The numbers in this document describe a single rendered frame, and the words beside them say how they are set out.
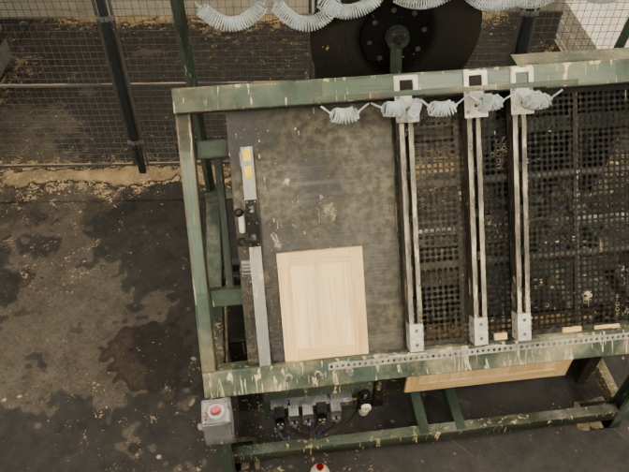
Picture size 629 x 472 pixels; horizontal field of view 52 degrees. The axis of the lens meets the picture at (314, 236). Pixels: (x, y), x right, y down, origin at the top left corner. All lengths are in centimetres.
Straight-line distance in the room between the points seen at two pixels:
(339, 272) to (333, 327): 25
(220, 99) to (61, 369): 218
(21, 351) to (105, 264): 80
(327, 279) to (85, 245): 244
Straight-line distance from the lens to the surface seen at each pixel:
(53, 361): 425
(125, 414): 391
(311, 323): 283
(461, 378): 358
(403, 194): 274
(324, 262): 277
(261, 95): 263
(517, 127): 288
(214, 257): 344
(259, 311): 278
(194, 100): 264
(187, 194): 270
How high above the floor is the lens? 329
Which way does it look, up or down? 45 degrees down
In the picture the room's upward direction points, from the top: straight up
